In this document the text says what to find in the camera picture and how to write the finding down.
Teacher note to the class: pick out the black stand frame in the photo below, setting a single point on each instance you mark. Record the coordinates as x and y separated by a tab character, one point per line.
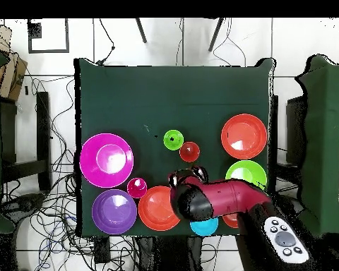
295	127
43	127

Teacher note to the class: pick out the cardboard box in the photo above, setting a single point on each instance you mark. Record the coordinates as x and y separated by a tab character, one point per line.
12	76

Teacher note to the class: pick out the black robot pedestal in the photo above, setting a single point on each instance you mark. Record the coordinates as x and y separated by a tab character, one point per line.
169	254

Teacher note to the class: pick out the grey pedestal leg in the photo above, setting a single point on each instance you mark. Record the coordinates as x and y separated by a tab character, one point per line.
22	204

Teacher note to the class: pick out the black camera tripod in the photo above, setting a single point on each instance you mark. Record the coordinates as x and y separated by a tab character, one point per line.
142	34

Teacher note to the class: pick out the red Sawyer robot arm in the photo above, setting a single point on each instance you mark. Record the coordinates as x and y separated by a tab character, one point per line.
228	194

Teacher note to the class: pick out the purple bowl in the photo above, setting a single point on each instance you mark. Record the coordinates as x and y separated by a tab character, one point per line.
114	214

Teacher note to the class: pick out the large pink bowl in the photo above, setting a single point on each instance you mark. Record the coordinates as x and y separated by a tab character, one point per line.
90	169

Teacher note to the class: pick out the dark green tablecloth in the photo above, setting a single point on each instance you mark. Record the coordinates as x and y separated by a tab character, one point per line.
169	98

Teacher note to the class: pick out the black power box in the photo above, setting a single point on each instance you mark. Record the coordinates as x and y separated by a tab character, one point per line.
102	251

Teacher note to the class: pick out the wide orange bowl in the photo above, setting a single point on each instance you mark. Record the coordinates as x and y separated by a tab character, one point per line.
155	209
244	132

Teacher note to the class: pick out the crimson red cup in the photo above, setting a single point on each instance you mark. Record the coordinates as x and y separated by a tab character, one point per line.
137	189

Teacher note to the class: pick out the black square floor frame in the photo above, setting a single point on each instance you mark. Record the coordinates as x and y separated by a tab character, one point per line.
35	29

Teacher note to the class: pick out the small deep orange bowl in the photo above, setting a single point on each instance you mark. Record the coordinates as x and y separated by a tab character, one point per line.
231	221

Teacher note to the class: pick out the small blue bowl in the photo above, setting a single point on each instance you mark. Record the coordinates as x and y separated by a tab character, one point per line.
204	228

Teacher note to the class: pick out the green cup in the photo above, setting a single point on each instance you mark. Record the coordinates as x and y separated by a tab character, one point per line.
175	144

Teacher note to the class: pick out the green bowl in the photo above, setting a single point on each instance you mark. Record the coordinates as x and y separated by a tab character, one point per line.
248	172

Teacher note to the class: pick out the orange cup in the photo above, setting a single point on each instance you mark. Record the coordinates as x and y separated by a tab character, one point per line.
189	155

